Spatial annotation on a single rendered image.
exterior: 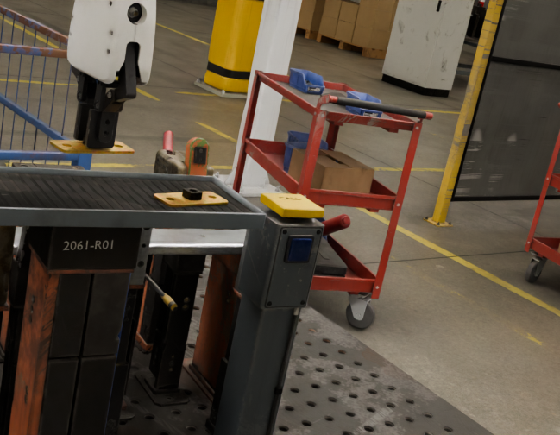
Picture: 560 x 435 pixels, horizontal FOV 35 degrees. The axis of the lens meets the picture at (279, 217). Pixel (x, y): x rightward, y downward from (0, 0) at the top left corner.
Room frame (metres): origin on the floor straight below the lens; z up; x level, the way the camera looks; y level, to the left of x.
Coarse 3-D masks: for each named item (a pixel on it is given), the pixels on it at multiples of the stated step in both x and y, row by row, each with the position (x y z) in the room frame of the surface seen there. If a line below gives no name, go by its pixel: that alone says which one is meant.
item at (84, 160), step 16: (16, 16) 3.82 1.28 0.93; (48, 32) 3.57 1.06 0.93; (0, 48) 3.00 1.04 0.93; (16, 48) 3.03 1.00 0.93; (32, 48) 3.07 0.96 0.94; (48, 48) 3.11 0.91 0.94; (32, 64) 3.69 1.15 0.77; (0, 96) 3.88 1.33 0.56; (16, 96) 3.78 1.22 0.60; (16, 112) 3.73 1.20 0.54; (48, 128) 3.50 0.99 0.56; (0, 144) 3.87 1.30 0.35; (0, 160) 3.20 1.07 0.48; (32, 160) 3.60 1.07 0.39; (64, 160) 3.18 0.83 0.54; (80, 160) 3.22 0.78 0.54
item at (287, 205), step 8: (264, 200) 1.06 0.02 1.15; (272, 200) 1.05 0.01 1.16; (280, 200) 1.05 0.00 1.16; (288, 200) 1.06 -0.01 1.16; (296, 200) 1.07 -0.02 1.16; (304, 200) 1.07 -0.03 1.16; (272, 208) 1.04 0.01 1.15; (280, 208) 1.03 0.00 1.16; (288, 208) 1.03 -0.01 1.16; (296, 208) 1.03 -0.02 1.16; (304, 208) 1.04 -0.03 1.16; (312, 208) 1.05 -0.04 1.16; (320, 208) 1.05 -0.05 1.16; (288, 216) 1.02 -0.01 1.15; (296, 216) 1.03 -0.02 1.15; (304, 216) 1.04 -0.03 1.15; (312, 216) 1.04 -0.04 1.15; (320, 216) 1.05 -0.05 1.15
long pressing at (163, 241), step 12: (156, 240) 1.26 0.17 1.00; (168, 240) 1.27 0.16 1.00; (180, 240) 1.28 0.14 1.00; (192, 240) 1.29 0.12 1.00; (204, 240) 1.31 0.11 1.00; (216, 240) 1.32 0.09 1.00; (228, 240) 1.33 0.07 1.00; (240, 240) 1.34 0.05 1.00; (156, 252) 1.23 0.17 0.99; (168, 252) 1.24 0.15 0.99; (180, 252) 1.25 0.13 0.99; (192, 252) 1.26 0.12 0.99; (204, 252) 1.28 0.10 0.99; (216, 252) 1.29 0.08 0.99; (228, 252) 1.30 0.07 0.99; (240, 252) 1.31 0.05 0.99
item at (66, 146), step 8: (56, 144) 0.88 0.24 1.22; (64, 144) 0.89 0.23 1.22; (72, 144) 0.89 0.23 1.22; (80, 144) 0.90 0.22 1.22; (120, 144) 0.93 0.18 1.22; (64, 152) 0.87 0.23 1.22; (72, 152) 0.87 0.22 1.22; (80, 152) 0.88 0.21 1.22; (88, 152) 0.88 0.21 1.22; (96, 152) 0.89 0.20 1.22; (104, 152) 0.90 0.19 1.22; (112, 152) 0.90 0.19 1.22; (120, 152) 0.91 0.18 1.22; (128, 152) 0.91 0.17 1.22
